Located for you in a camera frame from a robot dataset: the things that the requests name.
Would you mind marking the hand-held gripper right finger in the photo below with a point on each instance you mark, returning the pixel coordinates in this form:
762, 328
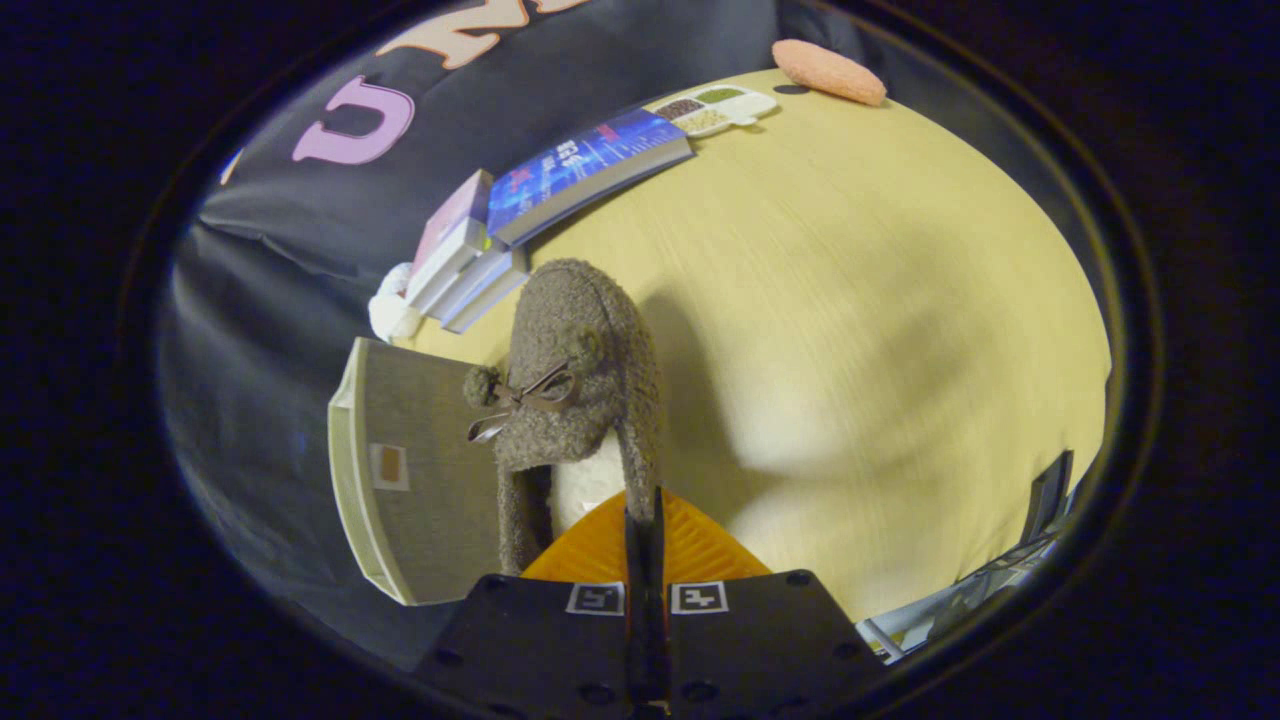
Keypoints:
760, 640

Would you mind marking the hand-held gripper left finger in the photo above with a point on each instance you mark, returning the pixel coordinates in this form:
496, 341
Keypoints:
545, 640

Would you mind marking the grey storage box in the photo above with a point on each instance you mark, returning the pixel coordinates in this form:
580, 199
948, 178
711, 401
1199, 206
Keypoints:
430, 480

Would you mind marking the brown fluffy shoe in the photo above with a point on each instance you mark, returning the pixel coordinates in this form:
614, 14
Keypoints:
580, 350

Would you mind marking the dark flat panel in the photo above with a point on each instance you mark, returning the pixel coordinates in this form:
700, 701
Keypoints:
1046, 497

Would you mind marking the grey cover book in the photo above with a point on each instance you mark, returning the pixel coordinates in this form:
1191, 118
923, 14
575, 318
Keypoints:
485, 290

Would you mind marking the white plush toy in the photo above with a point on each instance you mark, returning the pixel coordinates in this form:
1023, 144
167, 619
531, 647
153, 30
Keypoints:
388, 312

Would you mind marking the white cover book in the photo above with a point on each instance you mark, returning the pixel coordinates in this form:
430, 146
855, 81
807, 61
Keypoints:
448, 265

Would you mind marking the pink cover book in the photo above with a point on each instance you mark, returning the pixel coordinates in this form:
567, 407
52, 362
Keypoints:
452, 218

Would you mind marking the black backdrop cloth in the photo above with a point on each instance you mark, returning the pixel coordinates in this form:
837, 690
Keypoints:
290, 240

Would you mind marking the blue cover book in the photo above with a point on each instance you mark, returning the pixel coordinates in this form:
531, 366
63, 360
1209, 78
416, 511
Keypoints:
585, 165

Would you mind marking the white divided grain tray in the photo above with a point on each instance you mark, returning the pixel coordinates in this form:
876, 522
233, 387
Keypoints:
715, 105

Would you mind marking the pink oval sponge pad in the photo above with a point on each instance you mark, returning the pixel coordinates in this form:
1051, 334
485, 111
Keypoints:
828, 72

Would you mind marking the white and blue frame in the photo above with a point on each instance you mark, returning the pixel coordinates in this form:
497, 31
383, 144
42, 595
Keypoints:
950, 605

